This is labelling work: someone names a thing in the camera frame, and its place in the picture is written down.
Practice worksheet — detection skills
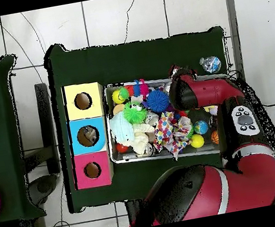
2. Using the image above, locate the crushed clear plastic bottle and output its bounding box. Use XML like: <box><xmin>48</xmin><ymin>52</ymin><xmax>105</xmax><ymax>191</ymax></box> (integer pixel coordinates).
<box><xmin>198</xmin><ymin>54</ymin><xmax>223</xmax><ymax>76</ymax></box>

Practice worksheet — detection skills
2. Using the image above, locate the green spiky rubber ball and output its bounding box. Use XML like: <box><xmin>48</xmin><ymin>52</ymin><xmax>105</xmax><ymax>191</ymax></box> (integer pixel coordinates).
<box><xmin>121</xmin><ymin>99</ymin><xmax>150</xmax><ymax>127</ymax></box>

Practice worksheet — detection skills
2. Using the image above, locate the colourful polka-dot cloth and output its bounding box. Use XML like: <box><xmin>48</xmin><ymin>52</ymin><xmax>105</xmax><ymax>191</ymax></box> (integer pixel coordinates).
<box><xmin>148</xmin><ymin>107</ymin><xmax>199</xmax><ymax>164</ymax></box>

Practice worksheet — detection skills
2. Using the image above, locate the cream knit cloth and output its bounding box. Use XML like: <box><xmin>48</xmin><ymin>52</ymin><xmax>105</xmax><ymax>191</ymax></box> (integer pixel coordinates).
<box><xmin>127</xmin><ymin>121</ymin><xmax>160</xmax><ymax>157</ymax></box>

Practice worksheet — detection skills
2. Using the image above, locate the mint green cloth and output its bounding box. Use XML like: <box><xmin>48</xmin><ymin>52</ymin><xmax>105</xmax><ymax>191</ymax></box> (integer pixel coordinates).
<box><xmin>108</xmin><ymin>110</ymin><xmax>137</xmax><ymax>147</ymax></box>

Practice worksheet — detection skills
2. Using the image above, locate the wooden three-hole box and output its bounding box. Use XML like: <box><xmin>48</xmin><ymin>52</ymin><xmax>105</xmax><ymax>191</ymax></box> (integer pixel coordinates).
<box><xmin>57</xmin><ymin>79</ymin><xmax>120</xmax><ymax>191</ymax></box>

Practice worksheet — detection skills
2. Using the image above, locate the shallow silver mesh bin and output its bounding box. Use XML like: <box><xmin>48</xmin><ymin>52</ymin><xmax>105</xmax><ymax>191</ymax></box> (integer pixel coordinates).
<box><xmin>97</xmin><ymin>63</ymin><xmax>242</xmax><ymax>173</ymax></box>

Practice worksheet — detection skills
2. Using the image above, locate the blue spiky rubber ball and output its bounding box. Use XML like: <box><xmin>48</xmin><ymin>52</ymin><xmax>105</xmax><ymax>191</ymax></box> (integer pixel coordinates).
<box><xmin>144</xmin><ymin>87</ymin><xmax>172</xmax><ymax>115</ymax></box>

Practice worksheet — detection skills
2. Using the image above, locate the rainbow spiky caterpillar toy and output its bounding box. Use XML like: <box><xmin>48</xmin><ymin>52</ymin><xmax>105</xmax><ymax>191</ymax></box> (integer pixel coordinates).
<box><xmin>118</xmin><ymin>77</ymin><xmax>152</xmax><ymax>104</ymax></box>

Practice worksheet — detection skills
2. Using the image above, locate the yellow smiley ball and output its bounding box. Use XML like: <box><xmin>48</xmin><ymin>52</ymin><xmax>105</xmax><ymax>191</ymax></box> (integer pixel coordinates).
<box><xmin>110</xmin><ymin>88</ymin><xmax>127</xmax><ymax>106</ymax></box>

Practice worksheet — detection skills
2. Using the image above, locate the round orange sponge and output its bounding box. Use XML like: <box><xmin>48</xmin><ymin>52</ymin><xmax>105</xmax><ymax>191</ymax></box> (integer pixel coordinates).
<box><xmin>111</xmin><ymin>103</ymin><xmax>126</xmax><ymax>116</ymax></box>

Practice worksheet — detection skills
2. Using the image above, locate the red ball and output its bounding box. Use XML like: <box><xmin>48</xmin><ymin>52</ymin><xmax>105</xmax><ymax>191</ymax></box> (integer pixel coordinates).
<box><xmin>115</xmin><ymin>141</ymin><xmax>130</xmax><ymax>155</ymax></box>

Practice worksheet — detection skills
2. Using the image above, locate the black upright panel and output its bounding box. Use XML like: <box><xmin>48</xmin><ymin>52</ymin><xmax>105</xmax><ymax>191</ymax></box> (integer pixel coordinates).
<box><xmin>32</xmin><ymin>82</ymin><xmax>63</xmax><ymax>175</ymax></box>

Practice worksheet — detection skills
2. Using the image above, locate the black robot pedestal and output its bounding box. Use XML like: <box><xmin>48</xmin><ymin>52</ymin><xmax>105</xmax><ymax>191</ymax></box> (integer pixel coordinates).
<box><xmin>124</xmin><ymin>197</ymin><xmax>151</xmax><ymax>227</ymax></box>

